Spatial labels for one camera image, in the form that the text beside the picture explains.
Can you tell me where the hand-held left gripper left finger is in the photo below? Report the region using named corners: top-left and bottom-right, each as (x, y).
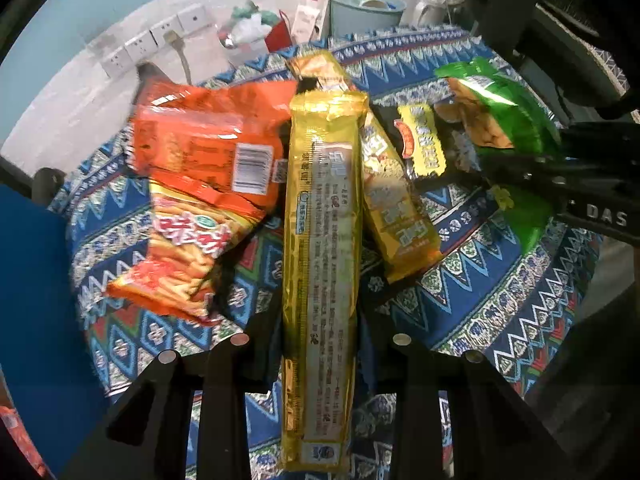
top-left (60, 305), bottom-right (283, 480)

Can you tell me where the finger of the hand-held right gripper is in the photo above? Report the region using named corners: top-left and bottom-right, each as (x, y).
top-left (555, 124), bottom-right (640, 162)
top-left (477, 152), bottom-right (576, 207)

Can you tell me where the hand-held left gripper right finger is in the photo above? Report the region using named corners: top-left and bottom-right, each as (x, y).
top-left (357, 310), bottom-right (576, 480)

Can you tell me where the green chips bag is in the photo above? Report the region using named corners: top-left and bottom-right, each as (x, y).
top-left (434, 57), bottom-right (563, 256)

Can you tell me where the long yellow biscuit packet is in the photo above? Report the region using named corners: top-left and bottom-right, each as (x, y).
top-left (280, 89), bottom-right (371, 473)

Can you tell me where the cardboard box with blue outside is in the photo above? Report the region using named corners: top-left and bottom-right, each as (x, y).
top-left (0, 184), bottom-right (111, 478)

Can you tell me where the black snack packet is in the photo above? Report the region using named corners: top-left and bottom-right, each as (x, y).
top-left (372, 102), bottom-right (483, 188)

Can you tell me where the small yellow snack packet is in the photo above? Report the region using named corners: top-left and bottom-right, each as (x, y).
top-left (395, 104), bottom-right (447, 180)

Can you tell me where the blue patterned tablecloth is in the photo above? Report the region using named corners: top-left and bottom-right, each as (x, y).
top-left (47, 30), bottom-right (631, 480)

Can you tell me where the orange snack stick bag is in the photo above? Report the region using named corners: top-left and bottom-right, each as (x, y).
top-left (105, 182), bottom-right (266, 326)

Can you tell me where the white kettle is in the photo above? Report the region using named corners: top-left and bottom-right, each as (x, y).
top-left (412, 0), bottom-right (452, 29)

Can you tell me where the light blue bucket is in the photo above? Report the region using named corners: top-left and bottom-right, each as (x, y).
top-left (327, 0), bottom-right (409, 39)

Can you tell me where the white red carton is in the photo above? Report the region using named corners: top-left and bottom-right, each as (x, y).
top-left (292, 0), bottom-right (331, 44)

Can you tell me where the large orange snack bag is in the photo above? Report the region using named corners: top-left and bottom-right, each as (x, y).
top-left (125, 62), bottom-right (298, 211)

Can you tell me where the dark grey object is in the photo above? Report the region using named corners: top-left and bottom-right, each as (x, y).
top-left (32, 167), bottom-right (67, 206)

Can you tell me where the plug with beige cable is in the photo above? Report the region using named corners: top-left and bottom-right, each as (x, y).
top-left (162, 30), bottom-right (197, 87)

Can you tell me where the white wall socket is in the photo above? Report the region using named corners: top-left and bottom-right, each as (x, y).
top-left (98, 48), bottom-right (135, 79)
top-left (150, 18), bottom-right (182, 47)
top-left (177, 3), bottom-right (210, 35)
top-left (125, 31), bottom-right (160, 61)

